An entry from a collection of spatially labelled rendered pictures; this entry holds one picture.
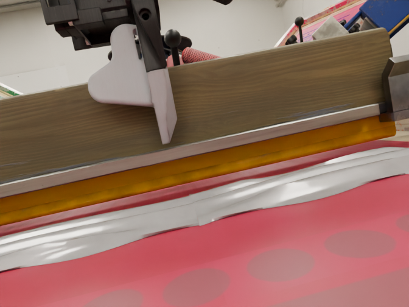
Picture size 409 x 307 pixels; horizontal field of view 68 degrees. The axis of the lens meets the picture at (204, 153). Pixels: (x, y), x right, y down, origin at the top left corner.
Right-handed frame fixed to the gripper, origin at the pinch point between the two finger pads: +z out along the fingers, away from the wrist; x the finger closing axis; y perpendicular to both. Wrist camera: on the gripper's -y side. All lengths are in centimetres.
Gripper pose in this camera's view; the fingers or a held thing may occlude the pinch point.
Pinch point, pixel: (171, 126)
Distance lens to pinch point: 26.5
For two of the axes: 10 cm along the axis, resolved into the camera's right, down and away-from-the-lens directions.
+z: 2.0, 9.8, 0.9
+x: 1.2, 0.6, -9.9
